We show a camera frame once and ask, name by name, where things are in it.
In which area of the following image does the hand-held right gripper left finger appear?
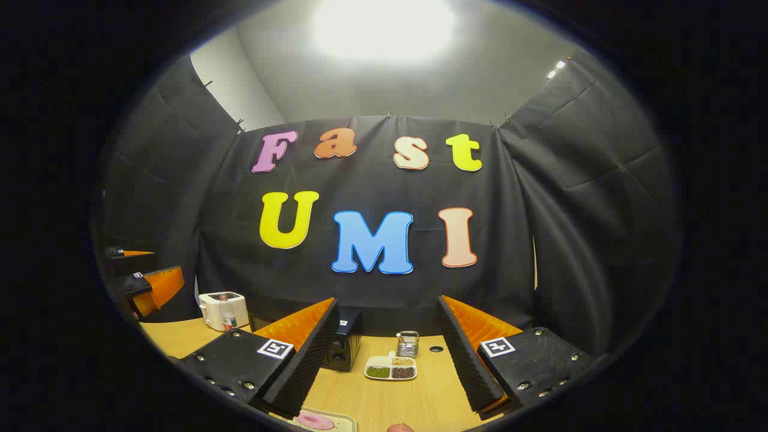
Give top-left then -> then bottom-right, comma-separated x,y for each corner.
179,297 -> 341,421

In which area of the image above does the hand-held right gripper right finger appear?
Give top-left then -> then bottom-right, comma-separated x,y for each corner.
437,294 -> 596,421

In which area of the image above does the black electric oven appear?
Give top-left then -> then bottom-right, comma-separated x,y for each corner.
249,308 -> 364,371

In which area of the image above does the pink meat slice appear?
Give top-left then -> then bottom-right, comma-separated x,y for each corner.
294,412 -> 335,431

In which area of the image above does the white toaster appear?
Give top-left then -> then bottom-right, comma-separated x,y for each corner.
198,291 -> 250,332

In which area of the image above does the metal mesh holder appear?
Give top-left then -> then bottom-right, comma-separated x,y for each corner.
396,331 -> 420,359

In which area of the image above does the white divided dish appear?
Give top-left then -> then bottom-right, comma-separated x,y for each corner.
364,351 -> 418,382

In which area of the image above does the clear plastic bottle red label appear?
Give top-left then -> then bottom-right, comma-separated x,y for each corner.
219,294 -> 239,332

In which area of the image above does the black backdrop cloth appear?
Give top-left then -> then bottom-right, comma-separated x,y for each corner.
99,51 -> 682,361

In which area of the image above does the large ceiling light panel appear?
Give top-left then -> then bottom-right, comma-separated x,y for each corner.
312,0 -> 457,61

